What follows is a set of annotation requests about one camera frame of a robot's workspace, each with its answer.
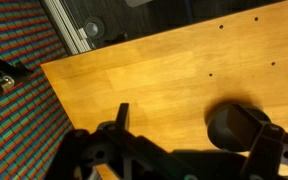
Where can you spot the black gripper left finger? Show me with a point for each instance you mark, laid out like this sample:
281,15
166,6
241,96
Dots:
123,116

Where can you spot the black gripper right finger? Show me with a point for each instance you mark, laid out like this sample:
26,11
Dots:
242,128

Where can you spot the grey round foot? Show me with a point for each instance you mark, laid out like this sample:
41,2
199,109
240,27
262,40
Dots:
93,28

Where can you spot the black tripod leg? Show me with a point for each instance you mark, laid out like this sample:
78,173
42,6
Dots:
4,68

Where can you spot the aluminium frame rail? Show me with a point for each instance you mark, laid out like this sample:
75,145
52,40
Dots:
69,28

